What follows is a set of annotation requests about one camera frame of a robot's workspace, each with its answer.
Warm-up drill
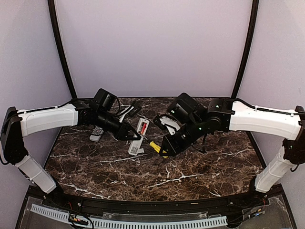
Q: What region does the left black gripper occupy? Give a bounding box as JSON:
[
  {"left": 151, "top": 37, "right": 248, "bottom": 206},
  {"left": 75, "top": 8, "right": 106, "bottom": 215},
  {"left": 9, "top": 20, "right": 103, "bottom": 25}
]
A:
[{"left": 95, "top": 109, "right": 142, "bottom": 141}]

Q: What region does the yellow handled screwdriver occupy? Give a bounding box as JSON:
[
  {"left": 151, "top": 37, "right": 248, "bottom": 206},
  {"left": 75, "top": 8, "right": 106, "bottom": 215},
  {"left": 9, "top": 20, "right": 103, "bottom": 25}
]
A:
[{"left": 142, "top": 135, "right": 161, "bottom": 153}]

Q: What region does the white slim remote control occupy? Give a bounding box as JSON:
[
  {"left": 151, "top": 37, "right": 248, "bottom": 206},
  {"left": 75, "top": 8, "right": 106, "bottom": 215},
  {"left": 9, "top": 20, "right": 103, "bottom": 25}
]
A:
[{"left": 128, "top": 117, "right": 150, "bottom": 156}]

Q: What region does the grey remote control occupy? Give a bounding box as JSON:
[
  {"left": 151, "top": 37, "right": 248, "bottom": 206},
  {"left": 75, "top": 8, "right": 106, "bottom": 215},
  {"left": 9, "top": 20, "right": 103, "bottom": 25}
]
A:
[{"left": 89, "top": 126, "right": 104, "bottom": 142}]

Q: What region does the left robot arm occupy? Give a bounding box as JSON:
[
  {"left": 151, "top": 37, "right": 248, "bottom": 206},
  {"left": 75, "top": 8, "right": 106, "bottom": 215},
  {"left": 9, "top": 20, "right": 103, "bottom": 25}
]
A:
[{"left": 0, "top": 88, "right": 141, "bottom": 208}]

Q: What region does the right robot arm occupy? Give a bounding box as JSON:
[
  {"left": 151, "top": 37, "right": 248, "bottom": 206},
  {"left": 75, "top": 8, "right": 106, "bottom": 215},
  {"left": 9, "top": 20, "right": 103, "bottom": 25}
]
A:
[{"left": 159, "top": 93, "right": 305, "bottom": 207}]

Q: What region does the red battery in remote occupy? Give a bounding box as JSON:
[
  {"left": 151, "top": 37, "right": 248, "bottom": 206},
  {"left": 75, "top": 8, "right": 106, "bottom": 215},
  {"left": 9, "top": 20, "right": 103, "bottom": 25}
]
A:
[{"left": 141, "top": 122, "right": 147, "bottom": 135}]

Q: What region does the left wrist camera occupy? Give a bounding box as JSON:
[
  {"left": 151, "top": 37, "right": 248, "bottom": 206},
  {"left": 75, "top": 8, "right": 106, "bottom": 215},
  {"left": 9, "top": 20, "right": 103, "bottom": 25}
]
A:
[{"left": 118, "top": 102, "right": 142, "bottom": 123}]

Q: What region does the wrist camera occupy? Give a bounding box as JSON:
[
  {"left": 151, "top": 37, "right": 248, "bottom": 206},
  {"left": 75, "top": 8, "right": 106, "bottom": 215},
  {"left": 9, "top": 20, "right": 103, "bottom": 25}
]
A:
[
  {"left": 118, "top": 102, "right": 142, "bottom": 123},
  {"left": 153, "top": 114, "right": 180, "bottom": 135}
]

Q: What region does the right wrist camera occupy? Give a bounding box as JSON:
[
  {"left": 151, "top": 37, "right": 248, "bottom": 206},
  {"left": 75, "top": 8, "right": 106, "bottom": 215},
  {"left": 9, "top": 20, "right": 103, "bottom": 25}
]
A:
[{"left": 153, "top": 114, "right": 180, "bottom": 135}]

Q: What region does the black front rail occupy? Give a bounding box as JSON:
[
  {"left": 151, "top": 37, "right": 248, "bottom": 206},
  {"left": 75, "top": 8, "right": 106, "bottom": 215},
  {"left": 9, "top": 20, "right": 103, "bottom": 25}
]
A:
[{"left": 40, "top": 183, "right": 284, "bottom": 217}]

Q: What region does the white slotted cable duct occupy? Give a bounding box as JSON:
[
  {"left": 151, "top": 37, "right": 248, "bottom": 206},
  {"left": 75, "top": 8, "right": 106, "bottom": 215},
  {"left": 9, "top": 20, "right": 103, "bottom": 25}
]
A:
[{"left": 30, "top": 203, "right": 228, "bottom": 229}]

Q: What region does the left black frame post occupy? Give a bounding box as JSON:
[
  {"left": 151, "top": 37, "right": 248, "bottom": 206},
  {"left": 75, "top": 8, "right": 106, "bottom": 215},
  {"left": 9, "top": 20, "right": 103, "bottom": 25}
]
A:
[{"left": 47, "top": 0, "right": 77, "bottom": 99}]

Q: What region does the black frame post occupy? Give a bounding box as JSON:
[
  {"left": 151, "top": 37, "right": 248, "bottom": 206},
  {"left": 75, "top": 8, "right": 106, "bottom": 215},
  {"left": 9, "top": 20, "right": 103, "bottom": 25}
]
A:
[
  {"left": 47, "top": 0, "right": 77, "bottom": 99},
  {"left": 231, "top": 0, "right": 259, "bottom": 99}
]

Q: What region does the right black frame post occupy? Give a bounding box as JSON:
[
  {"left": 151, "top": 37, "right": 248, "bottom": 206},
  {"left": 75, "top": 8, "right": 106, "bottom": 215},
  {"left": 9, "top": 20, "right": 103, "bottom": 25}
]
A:
[{"left": 231, "top": 0, "right": 259, "bottom": 99}]

